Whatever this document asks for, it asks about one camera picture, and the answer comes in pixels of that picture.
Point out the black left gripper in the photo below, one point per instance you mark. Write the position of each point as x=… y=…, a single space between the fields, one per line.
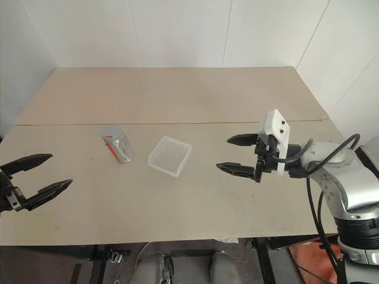
x=9 y=196

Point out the clear plastic tray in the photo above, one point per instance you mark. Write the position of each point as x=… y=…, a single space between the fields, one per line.
x=170 y=156

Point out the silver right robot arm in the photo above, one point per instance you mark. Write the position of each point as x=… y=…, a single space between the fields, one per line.
x=343 y=183

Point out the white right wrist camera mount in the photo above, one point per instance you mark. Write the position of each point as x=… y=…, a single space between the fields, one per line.
x=277 y=130

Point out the orange floor mat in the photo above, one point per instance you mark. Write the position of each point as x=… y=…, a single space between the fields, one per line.
x=311 y=260

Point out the grey rounded robot leg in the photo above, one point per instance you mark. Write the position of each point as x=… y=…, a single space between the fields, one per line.
x=220 y=267
x=154 y=267

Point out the black table frame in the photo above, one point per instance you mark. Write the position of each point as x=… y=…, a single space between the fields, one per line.
x=189 y=254

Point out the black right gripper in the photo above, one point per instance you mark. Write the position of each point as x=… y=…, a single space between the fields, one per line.
x=266 y=154

